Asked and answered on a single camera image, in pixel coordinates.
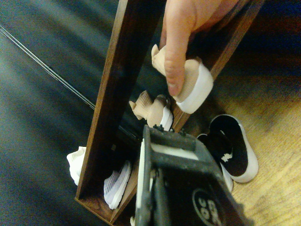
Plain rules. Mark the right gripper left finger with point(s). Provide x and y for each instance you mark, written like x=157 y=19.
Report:
x=143 y=174

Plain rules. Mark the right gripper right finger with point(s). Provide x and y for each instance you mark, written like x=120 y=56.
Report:
x=171 y=139

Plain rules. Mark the beige shoe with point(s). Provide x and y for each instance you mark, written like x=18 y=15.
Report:
x=152 y=110
x=195 y=82

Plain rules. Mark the person's hand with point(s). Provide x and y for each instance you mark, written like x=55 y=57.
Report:
x=183 y=28

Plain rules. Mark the white shoe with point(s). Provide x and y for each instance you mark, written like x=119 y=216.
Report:
x=75 y=164
x=117 y=186

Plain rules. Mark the black shoe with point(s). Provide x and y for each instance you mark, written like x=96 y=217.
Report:
x=235 y=146
x=211 y=146

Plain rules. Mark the brown shoe rack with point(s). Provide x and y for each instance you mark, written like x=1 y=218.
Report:
x=113 y=94

